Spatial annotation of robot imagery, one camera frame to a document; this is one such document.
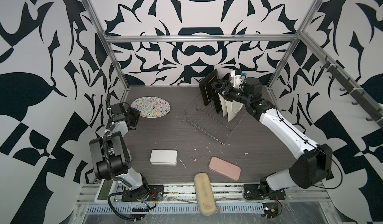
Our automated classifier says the round speckled plate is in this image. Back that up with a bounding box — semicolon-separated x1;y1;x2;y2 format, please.
131;96;171;118

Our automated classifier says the white square plate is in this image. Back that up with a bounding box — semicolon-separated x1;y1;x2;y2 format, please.
225;71;247;123

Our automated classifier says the large black square plate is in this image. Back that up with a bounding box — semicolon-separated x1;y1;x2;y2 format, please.
198;69;218;106

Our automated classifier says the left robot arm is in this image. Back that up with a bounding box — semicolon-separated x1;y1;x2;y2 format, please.
89;94;150;200

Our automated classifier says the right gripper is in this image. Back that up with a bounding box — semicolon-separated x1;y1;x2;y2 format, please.
213;81;253;107

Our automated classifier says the cream square plate black rim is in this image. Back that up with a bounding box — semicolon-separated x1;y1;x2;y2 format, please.
219;71;240;118

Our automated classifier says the wire dish rack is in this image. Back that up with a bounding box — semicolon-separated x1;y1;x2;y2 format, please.
181;87;246;145

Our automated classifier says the black wall hook rail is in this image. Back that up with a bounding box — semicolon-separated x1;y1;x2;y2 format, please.
319;55;383;129

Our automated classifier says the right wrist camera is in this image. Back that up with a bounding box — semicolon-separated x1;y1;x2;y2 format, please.
231;69;246;84

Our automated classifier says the pink rectangular case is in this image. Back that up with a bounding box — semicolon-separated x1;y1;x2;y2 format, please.
208;157;241;181

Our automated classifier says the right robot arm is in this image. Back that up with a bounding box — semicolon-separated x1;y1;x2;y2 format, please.
211;77;333;199

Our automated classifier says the white rectangular case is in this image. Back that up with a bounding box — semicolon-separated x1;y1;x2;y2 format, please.
150;150;178;166

